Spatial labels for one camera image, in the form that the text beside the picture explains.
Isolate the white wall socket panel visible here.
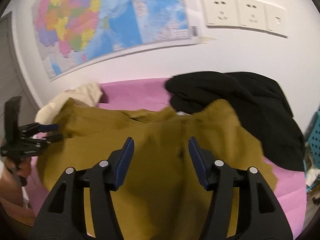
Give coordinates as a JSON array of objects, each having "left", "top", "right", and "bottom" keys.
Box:
[{"left": 201, "top": 0, "right": 288, "bottom": 38}]

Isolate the black garment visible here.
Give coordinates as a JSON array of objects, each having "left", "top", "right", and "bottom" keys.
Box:
[{"left": 165, "top": 72, "right": 305, "bottom": 171}]

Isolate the blue perforated plastic basket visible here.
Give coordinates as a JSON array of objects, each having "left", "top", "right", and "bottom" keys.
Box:
[{"left": 303, "top": 110, "right": 320, "bottom": 193}]

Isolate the cream pillow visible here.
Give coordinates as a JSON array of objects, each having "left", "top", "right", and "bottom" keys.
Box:
[{"left": 34, "top": 81, "right": 104, "bottom": 126}]

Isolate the olive brown corduroy garment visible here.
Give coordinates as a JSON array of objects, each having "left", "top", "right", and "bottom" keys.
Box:
[{"left": 37, "top": 99, "right": 277, "bottom": 239}]

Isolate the colourful wall map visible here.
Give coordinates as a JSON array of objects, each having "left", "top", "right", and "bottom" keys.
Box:
[{"left": 31, "top": 0, "right": 203, "bottom": 79}]

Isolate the person's left hand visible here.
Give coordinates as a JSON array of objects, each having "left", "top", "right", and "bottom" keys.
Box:
[{"left": 4, "top": 157, "right": 31, "bottom": 187}]

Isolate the wooden door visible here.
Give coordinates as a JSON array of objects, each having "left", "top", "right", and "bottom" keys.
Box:
[{"left": 0, "top": 13, "right": 39, "bottom": 139}]

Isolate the pink printed bed sheet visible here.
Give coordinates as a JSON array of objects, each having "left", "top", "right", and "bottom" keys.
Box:
[{"left": 26, "top": 79, "right": 306, "bottom": 237}]

